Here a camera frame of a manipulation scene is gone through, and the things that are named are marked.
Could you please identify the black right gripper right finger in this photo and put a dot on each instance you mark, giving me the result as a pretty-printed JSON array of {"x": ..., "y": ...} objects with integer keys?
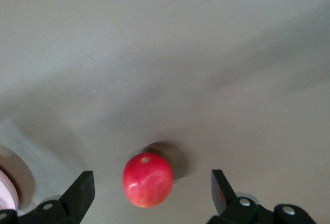
[{"x": 239, "y": 211}]

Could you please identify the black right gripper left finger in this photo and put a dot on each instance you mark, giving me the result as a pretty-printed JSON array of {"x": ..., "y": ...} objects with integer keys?
[{"x": 64, "y": 208}]

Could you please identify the red pomegranate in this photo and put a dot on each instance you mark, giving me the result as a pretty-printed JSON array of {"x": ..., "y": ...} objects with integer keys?
[{"x": 147, "y": 180}]

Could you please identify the pink round plate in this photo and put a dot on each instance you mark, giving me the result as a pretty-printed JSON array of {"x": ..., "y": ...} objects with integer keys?
[{"x": 7, "y": 193}]

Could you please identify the table cover cloth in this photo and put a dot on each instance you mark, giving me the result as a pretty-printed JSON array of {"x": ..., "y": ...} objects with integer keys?
[{"x": 165, "y": 66}]

